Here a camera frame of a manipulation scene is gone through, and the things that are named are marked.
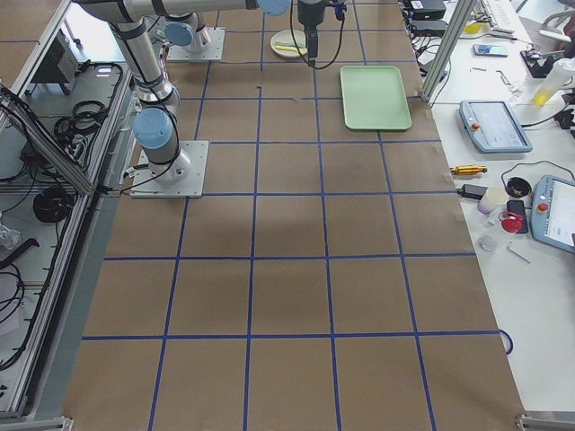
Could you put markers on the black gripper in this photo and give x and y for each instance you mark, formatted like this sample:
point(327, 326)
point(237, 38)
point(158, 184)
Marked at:
point(309, 14)

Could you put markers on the white round plate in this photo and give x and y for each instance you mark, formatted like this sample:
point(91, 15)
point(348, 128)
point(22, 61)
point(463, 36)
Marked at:
point(288, 37)

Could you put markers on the green rectangular tray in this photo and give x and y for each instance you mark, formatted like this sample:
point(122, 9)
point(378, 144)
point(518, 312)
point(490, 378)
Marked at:
point(373, 98)

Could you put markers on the smartphone with blue screen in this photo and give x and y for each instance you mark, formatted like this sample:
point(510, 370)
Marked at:
point(485, 50)

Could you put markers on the far blue teach pendant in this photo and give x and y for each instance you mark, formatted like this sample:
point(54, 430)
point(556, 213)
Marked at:
point(493, 127)

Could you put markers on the blue teach pendant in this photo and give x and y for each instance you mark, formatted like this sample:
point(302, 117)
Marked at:
point(493, 127)
point(552, 216)

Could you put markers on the black power adapter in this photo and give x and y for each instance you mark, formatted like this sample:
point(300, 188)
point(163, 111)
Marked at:
point(471, 191)

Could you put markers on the white cup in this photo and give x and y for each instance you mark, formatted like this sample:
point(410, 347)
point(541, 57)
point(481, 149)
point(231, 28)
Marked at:
point(492, 199)

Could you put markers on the grey control box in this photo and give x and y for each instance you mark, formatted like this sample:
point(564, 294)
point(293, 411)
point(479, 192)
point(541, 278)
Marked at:
point(58, 65)

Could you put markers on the clear bottle yellow liquid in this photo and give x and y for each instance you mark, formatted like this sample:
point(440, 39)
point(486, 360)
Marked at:
point(561, 73)

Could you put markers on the red round object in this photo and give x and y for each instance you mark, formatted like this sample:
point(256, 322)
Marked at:
point(511, 222)

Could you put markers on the near blue teach pendant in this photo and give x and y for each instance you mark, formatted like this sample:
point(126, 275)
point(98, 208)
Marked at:
point(552, 216)

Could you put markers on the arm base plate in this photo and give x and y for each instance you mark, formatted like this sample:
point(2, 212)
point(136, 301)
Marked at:
point(185, 178)
point(213, 53)

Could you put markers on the aluminium frame post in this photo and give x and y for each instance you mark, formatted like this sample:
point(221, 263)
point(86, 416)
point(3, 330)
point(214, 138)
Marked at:
point(457, 21)

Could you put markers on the yellow handled tool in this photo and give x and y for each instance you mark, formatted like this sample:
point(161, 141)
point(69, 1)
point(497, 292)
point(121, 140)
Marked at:
point(468, 170)

